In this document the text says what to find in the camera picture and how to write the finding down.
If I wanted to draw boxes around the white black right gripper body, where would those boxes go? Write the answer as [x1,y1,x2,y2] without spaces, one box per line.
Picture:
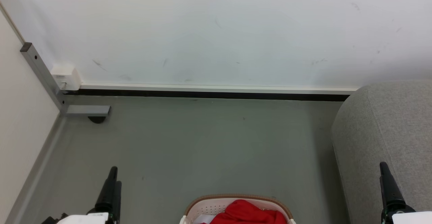
[381,206,432,224]

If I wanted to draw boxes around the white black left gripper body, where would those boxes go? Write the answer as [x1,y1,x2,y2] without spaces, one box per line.
[57,210,114,224]

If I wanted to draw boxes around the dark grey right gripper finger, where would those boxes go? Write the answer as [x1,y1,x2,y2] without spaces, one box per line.
[379,162,408,215]

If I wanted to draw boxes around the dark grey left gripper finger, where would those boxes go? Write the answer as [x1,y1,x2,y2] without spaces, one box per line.
[112,181,122,224]
[95,166,118,214]

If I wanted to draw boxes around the red and white garment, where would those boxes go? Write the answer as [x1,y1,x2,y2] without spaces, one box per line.
[202,199,288,224]

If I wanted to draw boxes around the grey fabric sofa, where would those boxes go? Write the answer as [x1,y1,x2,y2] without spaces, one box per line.
[331,80,432,224]

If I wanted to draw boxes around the grey floor skirting strip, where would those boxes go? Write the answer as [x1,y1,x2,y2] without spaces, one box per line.
[5,115,66,224]

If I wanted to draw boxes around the white laundry basket brown rim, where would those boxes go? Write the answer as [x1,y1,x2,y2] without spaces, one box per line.
[179,194,296,224]

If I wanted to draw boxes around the white wall socket box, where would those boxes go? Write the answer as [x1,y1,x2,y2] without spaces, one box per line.
[51,64,82,91]

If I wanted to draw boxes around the grey metal frame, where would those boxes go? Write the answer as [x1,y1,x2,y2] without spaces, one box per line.
[20,42,111,117]

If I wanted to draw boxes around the white black wall skirting strip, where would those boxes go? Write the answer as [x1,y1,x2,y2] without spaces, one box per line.
[63,83,359,102]

